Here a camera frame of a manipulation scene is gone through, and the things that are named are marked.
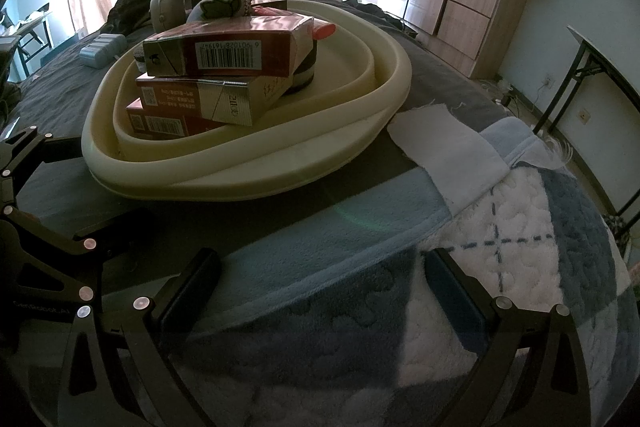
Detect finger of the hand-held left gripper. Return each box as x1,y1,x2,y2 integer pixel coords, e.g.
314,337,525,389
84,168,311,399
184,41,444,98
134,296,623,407
0,126,86,215
0,207,130,308

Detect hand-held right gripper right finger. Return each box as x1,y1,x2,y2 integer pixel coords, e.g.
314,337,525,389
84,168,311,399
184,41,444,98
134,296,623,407
425,249,592,427

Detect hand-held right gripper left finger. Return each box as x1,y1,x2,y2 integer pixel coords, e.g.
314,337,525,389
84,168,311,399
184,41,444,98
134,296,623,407
62,248,223,427

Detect dark red barcode box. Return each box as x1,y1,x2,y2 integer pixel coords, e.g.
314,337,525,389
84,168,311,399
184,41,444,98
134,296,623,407
125,99,228,141

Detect cream collapsible basin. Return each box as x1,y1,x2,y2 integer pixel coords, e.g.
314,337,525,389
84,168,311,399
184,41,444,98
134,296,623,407
81,0,413,202

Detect white and red handwritten box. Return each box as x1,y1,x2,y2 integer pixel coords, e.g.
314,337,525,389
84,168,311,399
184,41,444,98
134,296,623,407
135,73,292,126

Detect red box white stripe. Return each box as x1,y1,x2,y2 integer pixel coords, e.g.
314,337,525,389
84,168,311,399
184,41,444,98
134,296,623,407
142,14,316,78

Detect grey bed sheet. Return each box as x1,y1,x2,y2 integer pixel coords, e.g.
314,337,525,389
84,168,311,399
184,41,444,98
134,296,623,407
0,0,511,268

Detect blue white patchwork blanket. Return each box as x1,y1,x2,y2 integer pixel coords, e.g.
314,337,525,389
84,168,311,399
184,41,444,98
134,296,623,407
165,102,640,427

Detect black chair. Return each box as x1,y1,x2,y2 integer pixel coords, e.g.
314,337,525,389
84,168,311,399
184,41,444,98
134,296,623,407
0,4,53,82

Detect light blue case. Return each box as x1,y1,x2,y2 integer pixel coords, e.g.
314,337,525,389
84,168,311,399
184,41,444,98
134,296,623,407
80,33,127,68

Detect white cloth piece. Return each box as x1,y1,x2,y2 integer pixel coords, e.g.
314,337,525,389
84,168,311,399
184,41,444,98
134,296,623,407
387,103,511,208

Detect beige headphones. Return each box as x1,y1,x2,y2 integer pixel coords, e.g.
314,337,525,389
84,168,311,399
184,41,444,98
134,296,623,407
150,0,193,32

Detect flat red box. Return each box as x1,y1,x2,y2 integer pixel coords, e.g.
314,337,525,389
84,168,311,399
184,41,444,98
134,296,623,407
250,0,288,16

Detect black leg folding table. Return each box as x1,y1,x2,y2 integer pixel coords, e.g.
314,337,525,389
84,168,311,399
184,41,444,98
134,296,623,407
532,24,640,248

